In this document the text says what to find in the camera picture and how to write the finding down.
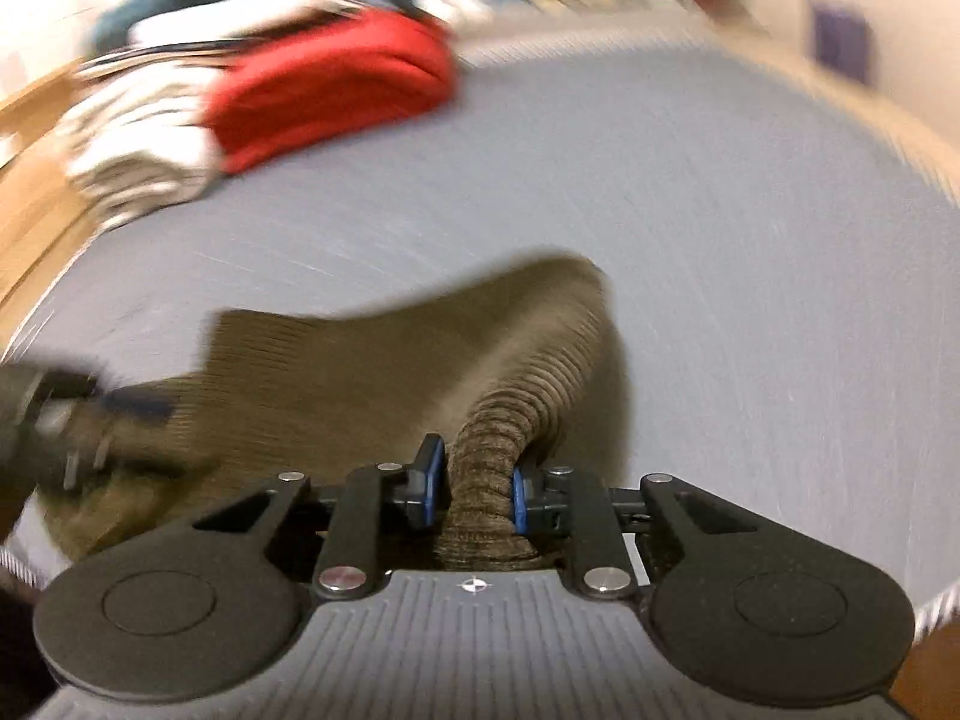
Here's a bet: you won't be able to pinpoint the patterned folded bedding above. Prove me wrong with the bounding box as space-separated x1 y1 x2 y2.
75 0 493 83

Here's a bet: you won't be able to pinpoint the purple paper on wall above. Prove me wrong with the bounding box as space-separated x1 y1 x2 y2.
809 0 872 86

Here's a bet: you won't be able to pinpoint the grey quilted mattress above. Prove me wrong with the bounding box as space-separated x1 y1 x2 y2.
5 34 958 603

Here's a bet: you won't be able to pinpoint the red folded quilt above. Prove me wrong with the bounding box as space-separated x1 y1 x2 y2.
200 8 457 174

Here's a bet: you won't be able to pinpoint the olive corduroy pants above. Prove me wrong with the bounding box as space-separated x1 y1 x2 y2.
36 255 613 571

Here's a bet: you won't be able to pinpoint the white folded blanket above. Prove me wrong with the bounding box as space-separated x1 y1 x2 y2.
55 62 224 232

